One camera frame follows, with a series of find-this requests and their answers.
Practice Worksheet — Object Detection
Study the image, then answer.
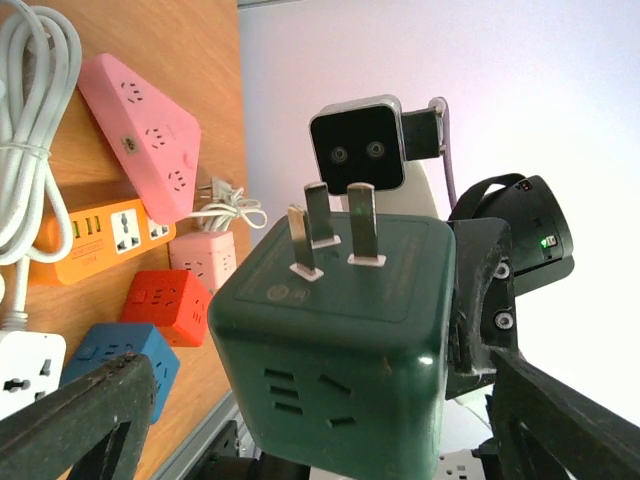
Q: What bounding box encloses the pink triangular power strip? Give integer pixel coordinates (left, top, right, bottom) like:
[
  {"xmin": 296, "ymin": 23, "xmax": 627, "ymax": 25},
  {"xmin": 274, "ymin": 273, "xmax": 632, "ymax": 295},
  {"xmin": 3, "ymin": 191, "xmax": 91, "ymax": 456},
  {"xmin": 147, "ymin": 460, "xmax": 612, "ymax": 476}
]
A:
[{"xmin": 78, "ymin": 53, "xmax": 201, "ymax": 224}]

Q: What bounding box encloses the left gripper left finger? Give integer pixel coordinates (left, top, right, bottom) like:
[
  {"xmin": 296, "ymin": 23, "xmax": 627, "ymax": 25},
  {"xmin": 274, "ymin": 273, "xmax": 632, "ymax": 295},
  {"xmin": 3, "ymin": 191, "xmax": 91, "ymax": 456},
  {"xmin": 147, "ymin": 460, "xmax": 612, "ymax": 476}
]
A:
[{"xmin": 1, "ymin": 357, "xmax": 155, "ymax": 479}]

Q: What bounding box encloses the blue cube adapter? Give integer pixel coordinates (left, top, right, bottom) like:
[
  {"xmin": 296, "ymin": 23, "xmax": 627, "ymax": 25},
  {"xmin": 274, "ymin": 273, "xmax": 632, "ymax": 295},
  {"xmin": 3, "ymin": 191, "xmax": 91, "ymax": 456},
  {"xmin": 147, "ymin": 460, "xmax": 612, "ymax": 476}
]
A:
[{"xmin": 60, "ymin": 323, "xmax": 180, "ymax": 424}]

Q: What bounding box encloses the orange power strip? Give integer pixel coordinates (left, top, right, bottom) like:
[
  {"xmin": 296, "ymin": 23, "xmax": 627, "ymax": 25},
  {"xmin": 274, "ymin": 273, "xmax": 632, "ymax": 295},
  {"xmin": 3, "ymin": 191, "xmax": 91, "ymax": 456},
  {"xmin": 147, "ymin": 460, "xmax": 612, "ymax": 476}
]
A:
[{"xmin": 29, "ymin": 199, "xmax": 177, "ymax": 286}]

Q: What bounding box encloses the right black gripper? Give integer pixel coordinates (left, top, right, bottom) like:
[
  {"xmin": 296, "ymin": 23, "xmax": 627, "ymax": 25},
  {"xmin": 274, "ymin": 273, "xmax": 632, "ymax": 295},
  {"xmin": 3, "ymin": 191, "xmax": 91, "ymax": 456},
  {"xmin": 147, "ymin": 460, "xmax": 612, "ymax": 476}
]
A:
[{"xmin": 449, "ymin": 173, "xmax": 575, "ymax": 295}]

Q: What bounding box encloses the red cube adapter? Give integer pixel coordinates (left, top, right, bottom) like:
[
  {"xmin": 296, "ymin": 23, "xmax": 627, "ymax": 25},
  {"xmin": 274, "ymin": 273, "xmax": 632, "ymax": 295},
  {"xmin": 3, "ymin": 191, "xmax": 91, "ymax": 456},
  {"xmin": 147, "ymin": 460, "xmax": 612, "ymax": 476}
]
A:
[{"xmin": 119, "ymin": 269, "xmax": 213, "ymax": 347}]

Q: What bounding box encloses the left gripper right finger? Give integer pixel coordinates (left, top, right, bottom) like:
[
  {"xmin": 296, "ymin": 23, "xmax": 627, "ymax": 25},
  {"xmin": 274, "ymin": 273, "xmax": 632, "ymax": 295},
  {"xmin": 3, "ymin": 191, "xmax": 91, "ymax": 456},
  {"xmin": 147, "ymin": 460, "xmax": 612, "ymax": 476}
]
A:
[{"xmin": 446, "ymin": 218, "xmax": 639, "ymax": 479}]

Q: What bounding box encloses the white cable bundle right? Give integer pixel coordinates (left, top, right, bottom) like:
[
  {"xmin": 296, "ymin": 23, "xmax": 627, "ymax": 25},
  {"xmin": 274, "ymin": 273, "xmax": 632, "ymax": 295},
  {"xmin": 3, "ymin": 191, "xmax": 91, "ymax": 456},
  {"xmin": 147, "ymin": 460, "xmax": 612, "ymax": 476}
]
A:
[{"xmin": 0, "ymin": 0, "xmax": 84, "ymax": 266}]

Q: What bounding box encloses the white power strip with USB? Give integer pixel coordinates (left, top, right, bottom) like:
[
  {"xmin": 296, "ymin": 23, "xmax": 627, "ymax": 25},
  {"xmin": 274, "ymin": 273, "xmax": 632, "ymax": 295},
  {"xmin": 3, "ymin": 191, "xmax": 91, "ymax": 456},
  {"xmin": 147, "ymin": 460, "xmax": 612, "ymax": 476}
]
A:
[{"xmin": 0, "ymin": 331, "xmax": 66, "ymax": 419}]

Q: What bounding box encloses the dark green cube adapter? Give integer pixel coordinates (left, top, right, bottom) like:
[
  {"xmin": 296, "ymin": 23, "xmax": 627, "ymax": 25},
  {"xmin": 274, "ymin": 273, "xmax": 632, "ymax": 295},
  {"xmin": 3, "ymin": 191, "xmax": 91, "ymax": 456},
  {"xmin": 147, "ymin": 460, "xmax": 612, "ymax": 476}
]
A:
[{"xmin": 209, "ymin": 182, "xmax": 456, "ymax": 479}]

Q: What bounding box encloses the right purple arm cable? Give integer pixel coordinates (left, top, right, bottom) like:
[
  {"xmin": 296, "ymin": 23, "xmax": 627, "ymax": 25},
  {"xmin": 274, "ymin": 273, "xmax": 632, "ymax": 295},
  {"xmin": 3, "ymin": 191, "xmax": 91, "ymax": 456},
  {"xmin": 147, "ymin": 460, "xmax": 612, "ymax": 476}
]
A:
[{"xmin": 429, "ymin": 96, "xmax": 459, "ymax": 211}]

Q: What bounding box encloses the pink cube adapter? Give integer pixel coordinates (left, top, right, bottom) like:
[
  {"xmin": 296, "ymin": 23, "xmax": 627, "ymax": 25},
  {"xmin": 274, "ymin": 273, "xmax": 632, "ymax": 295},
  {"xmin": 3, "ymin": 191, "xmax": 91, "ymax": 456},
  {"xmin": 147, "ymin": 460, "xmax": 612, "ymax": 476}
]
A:
[{"xmin": 169, "ymin": 231, "xmax": 237, "ymax": 294}]

